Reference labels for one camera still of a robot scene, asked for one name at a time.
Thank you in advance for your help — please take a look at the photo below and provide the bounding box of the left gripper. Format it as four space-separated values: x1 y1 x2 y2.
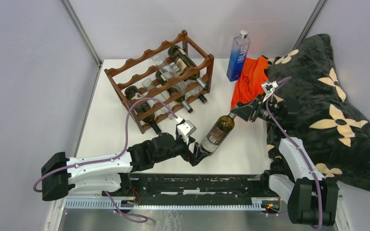
154 133 208 166

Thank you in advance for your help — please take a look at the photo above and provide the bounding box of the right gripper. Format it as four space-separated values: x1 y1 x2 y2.
231 94 281 125

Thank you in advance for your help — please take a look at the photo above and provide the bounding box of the dark wine bottle silver neck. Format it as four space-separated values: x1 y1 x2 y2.
199 113 236 155

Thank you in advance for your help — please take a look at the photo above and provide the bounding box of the clear square bottle black cap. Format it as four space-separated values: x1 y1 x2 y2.
171 63 209 104

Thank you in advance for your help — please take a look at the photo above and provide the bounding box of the blue square glass bottle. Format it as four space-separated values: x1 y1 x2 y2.
226 30 251 82

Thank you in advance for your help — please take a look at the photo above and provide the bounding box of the tall clear glass bottle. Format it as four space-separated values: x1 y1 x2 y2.
142 78 174 120

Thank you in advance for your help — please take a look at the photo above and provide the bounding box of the dark wine bottle brown label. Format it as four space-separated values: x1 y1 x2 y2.
168 45 209 90

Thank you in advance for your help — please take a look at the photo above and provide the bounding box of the dark green wine bottle labelled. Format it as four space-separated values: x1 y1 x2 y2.
124 86 162 135

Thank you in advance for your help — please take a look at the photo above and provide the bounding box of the small clear glass bottle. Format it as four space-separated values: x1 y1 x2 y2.
152 54 186 95

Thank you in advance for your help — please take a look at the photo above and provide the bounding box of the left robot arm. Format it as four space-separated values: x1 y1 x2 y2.
40 133 209 201

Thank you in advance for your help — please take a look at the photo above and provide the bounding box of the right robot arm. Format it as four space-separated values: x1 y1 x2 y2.
231 94 339 229

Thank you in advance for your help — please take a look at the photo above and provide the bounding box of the brown wooden wine rack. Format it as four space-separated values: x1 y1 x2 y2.
105 30 214 134

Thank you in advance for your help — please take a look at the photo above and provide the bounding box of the orange cloth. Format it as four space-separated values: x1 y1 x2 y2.
230 56 269 109

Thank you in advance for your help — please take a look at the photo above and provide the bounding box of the black floral blanket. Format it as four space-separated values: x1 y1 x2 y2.
264 34 370 191

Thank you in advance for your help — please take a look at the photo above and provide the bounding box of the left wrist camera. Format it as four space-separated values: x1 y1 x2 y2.
175 116 197 144

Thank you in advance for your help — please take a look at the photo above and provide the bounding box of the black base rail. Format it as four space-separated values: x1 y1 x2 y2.
110 173 277 208

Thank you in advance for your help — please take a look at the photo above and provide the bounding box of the right aluminium corner post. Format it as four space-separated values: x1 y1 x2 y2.
292 0 328 50

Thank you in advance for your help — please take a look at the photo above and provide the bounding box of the aluminium corner post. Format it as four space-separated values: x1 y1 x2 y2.
292 0 328 50
60 0 103 67

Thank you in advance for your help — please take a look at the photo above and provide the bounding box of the left aluminium corner post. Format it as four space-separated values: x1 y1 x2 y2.
60 0 103 67

